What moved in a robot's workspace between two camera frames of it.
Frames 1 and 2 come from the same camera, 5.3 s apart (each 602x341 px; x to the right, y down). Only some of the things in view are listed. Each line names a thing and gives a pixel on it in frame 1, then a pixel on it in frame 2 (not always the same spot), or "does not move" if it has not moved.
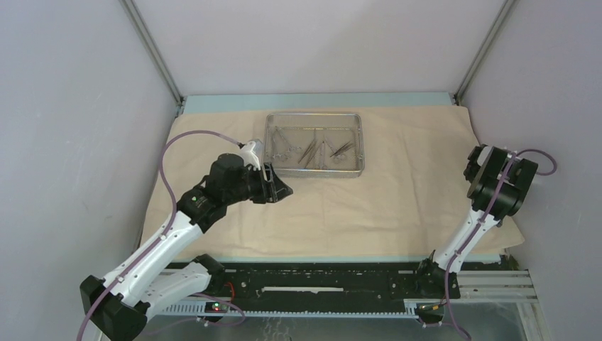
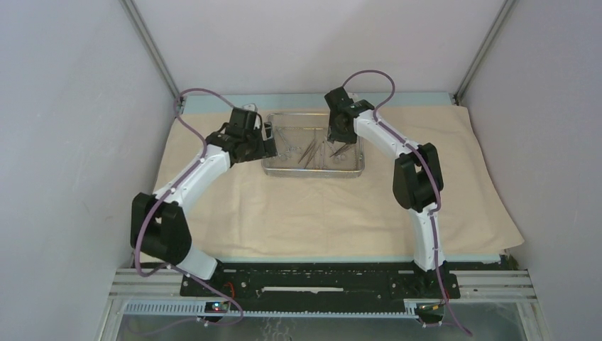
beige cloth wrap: x=414 y=200 does not move
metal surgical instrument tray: x=316 y=145 does not move
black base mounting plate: x=329 y=280 does not move
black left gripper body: x=253 y=187 to x=256 y=148
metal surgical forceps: x=314 y=142 does not move
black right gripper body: x=472 y=175 to x=334 y=132
